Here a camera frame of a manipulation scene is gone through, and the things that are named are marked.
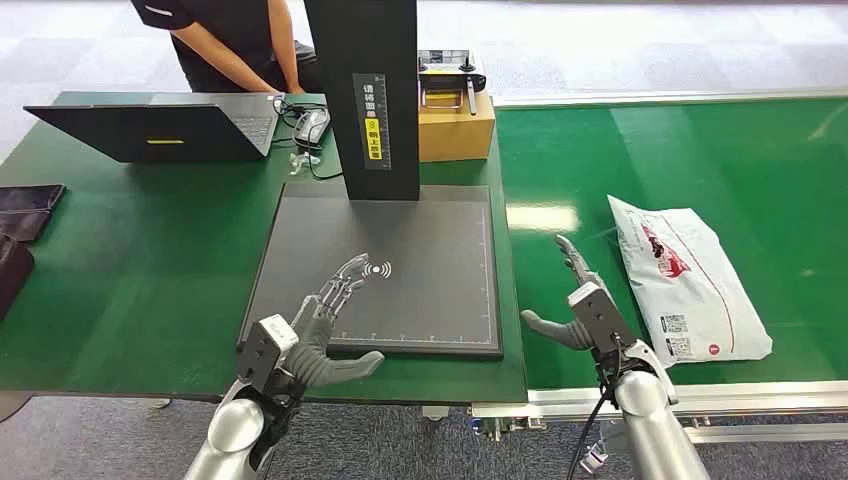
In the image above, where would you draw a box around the dark grey open laptop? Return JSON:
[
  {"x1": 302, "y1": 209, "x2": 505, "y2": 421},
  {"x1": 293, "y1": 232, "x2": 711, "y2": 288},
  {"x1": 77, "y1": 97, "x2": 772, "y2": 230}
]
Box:
[{"x1": 23, "y1": 91, "x2": 287, "y2": 165}]

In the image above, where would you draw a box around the black remote controller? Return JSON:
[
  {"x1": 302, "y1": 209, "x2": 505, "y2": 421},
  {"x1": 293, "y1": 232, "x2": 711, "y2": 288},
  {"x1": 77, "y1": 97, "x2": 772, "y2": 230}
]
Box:
[{"x1": 417, "y1": 49, "x2": 488, "y2": 117}]

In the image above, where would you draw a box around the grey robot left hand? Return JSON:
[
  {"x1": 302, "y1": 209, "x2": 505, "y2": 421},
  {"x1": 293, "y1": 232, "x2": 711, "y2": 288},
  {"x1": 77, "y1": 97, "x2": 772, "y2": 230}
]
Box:
[{"x1": 283, "y1": 252, "x2": 386, "y2": 390}]

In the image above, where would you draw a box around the black inbound scanner machine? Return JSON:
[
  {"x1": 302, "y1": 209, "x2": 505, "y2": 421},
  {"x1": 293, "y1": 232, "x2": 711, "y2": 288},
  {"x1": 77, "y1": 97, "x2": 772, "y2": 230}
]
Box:
[{"x1": 237, "y1": 0, "x2": 505, "y2": 360}]

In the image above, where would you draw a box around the grey power adapter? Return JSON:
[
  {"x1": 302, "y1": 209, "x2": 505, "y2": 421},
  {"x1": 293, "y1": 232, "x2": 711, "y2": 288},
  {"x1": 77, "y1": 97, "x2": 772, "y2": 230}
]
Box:
[{"x1": 293, "y1": 107, "x2": 331, "y2": 148}]

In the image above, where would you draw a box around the green conveyor belt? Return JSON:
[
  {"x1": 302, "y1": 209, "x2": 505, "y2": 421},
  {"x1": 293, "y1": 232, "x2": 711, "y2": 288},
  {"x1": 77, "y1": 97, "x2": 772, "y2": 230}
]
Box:
[{"x1": 473, "y1": 89, "x2": 848, "y2": 445}]

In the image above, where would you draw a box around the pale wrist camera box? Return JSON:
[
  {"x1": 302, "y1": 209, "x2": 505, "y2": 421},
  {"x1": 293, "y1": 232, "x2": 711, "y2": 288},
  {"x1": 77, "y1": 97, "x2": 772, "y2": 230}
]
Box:
[
  {"x1": 236, "y1": 313, "x2": 301, "y2": 397},
  {"x1": 567, "y1": 281, "x2": 639, "y2": 366}
]

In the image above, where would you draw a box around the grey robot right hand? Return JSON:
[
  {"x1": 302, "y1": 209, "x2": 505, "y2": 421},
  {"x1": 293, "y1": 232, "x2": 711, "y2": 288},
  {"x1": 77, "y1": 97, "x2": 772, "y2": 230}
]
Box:
[{"x1": 519, "y1": 234, "x2": 607, "y2": 352}]

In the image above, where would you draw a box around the white red-printed courier package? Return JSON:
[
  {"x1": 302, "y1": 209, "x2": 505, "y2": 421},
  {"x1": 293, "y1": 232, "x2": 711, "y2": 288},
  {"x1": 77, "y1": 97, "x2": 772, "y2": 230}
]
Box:
[{"x1": 607, "y1": 194, "x2": 774, "y2": 370}]

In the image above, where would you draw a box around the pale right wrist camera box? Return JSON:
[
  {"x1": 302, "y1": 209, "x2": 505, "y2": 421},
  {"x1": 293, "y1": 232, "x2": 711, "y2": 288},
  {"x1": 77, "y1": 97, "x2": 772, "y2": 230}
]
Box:
[{"x1": 567, "y1": 281, "x2": 639, "y2": 366}]

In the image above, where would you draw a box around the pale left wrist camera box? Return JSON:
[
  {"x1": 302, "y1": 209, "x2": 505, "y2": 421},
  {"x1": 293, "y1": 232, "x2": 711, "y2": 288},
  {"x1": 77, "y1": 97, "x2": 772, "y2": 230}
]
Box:
[{"x1": 236, "y1": 313, "x2": 301, "y2": 397}]

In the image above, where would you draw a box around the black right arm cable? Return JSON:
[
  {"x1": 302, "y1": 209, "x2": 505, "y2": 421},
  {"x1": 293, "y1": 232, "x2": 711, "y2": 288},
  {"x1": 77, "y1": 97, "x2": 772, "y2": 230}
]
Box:
[{"x1": 566, "y1": 334, "x2": 627, "y2": 480}]

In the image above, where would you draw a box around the person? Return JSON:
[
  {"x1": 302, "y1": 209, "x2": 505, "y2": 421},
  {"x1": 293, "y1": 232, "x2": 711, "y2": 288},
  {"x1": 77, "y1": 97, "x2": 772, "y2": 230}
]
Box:
[{"x1": 130, "y1": 0, "x2": 326, "y2": 95}]

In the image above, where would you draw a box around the black flat flap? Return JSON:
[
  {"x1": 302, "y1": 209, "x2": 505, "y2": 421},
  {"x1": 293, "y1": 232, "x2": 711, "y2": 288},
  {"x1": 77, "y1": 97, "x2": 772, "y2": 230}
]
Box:
[
  {"x1": 0, "y1": 210, "x2": 53, "y2": 244},
  {"x1": 0, "y1": 184, "x2": 68, "y2": 213}
]

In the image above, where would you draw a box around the brown cardboard box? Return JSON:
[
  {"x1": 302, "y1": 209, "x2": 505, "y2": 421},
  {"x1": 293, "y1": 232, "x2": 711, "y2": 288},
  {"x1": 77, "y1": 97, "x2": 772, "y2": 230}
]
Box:
[{"x1": 417, "y1": 89, "x2": 497, "y2": 164}]

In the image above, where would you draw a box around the black fabric bag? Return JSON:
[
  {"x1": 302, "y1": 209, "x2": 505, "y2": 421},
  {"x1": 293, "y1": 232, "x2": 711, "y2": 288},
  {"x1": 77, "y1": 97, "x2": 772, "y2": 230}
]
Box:
[{"x1": 0, "y1": 235, "x2": 36, "y2": 323}]

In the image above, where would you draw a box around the clear plastic piece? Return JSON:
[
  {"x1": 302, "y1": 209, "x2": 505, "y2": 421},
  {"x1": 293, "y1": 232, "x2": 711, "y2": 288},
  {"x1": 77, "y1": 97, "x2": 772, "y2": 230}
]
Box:
[{"x1": 288, "y1": 152, "x2": 323, "y2": 176}]

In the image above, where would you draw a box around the black power cable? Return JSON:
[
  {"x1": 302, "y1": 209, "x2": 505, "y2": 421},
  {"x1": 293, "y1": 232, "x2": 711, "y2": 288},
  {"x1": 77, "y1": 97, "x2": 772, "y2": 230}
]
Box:
[{"x1": 272, "y1": 95, "x2": 346, "y2": 181}]

